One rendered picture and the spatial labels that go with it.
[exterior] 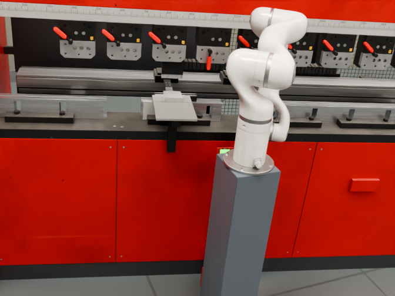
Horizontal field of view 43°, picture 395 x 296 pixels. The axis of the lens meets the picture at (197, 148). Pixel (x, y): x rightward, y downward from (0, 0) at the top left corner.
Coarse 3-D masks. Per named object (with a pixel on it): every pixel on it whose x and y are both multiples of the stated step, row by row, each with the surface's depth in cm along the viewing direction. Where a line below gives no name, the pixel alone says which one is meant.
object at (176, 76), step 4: (164, 64) 232; (168, 64) 233; (172, 64) 233; (176, 64) 233; (180, 64) 234; (164, 68) 233; (168, 68) 234; (172, 68) 234; (176, 68) 234; (180, 68) 235; (164, 72) 234; (168, 72) 235; (172, 72) 235; (176, 72) 235; (180, 72) 236; (164, 76) 236; (168, 76) 237; (172, 76) 237; (176, 76) 237; (180, 76) 237
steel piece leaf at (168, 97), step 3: (165, 93) 240; (168, 93) 241; (165, 96) 237; (168, 96) 237; (171, 96) 238; (174, 96) 238; (177, 96) 238; (180, 96) 239; (165, 99) 232; (168, 99) 232; (171, 99) 232; (174, 99) 232; (177, 99) 232; (180, 99) 233; (183, 99) 233
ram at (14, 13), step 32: (0, 0) 206; (32, 0) 208; (64, 0) 210; (96, 0) 212; (128, 0) 214; (160, 0) 216; (192, 0) 217; (224, 0) 219; (256, 0) 221; (288, 0) 223; (320, 0) 225; (352, 0) 227; (384, 0) 230; (320, 32) 233; (352, 32) 235; (384, 32) 237
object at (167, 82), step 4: (156, 68) 261; (160, 68) 262; (156, 72) 259; (160, 72) 256; (156, 76) 255; (160, 76) 256; (156, 80) 256; (160, 80) 257; (164, 80) 255; (168, 80) 255; (172, 80) 257; (176, 80) 258; (164, 84) 251; (168, 84) 251; (168, 88) 246
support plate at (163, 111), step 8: (152, 96) 236; (160, 96) 237; (184, 96) 240; (160, 104) 229; (168, 104) 230; (176, 104) 231; (184, 104) 232; (192, 104) 232; (160, 112) 221; (168, 112) 222; (176, 112) 223; (184, 112) 223; (192, 112) 224; (168, 120) 217; (176, 120) 217; (184, 120) 218; (192, 120) 218
